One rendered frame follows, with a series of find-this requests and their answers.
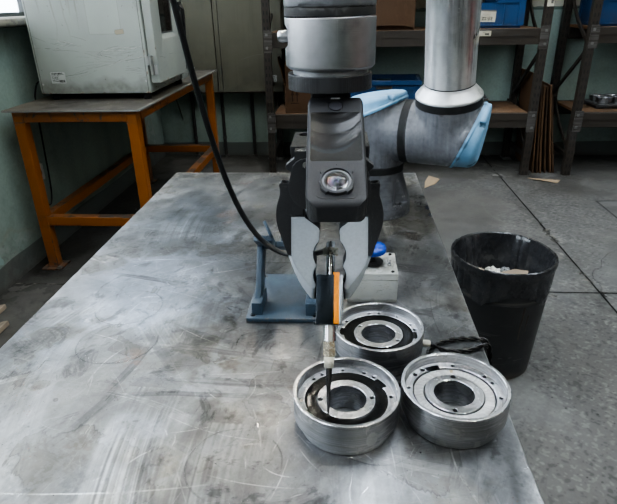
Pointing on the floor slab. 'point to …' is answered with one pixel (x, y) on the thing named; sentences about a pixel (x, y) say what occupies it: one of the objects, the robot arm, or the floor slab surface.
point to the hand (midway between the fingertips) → (329, 289)
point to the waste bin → (505, 292)
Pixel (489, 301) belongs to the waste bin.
